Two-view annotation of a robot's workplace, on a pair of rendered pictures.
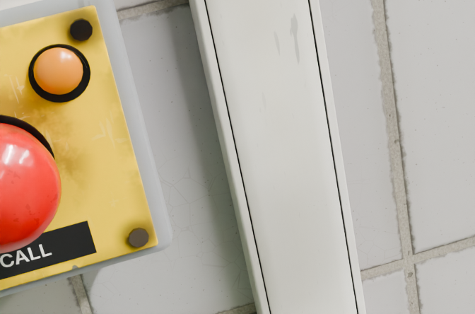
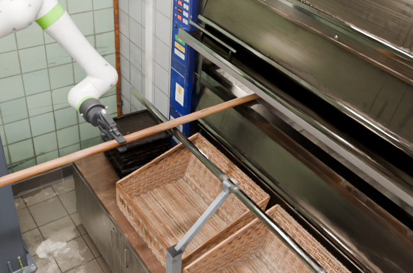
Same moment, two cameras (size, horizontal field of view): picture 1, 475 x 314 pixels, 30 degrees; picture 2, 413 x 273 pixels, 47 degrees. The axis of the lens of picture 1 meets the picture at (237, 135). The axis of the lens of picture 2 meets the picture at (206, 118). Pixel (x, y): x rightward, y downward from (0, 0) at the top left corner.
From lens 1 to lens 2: 2.46 m
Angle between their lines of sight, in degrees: 52
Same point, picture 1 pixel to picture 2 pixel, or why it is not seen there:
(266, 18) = not seen: outside the picture
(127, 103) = not seen: outside the picture
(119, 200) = not seen: outside the picture
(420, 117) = not seen: outside the picture
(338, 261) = (149, 2)
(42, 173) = not seen: outside the picture
